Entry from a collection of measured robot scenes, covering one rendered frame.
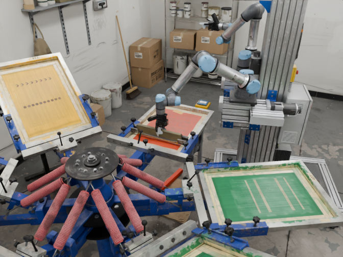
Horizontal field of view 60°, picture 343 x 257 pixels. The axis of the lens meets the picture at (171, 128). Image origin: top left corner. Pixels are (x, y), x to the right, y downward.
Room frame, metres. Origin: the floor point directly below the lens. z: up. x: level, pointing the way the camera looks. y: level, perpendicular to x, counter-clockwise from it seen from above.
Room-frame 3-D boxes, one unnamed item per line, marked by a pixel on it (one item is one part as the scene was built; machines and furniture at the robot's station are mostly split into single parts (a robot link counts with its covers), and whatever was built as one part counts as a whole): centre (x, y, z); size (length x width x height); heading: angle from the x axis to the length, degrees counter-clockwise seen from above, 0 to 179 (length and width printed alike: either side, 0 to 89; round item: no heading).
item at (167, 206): (1.40, -0.17, 0.90); 1.24 x 0.06 x 0.06; 96
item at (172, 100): (2.12, -0.01, 1.31); 0.11 x 0.11 x 0.08; 7
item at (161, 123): (2.08, 0.08, 1.15); 0.09 x 0.08 x 0.12; 66
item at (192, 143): (1.96, -0.14, 0.97); 0.30 x 0.05 x 0.07; 156
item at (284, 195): (1.43, -0.46, 1.05); 1.08 x 0.61 x 0.23; 96
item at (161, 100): (2.09, 0.08, 1.31); 0.09 x 0.08 x 0.11; 97
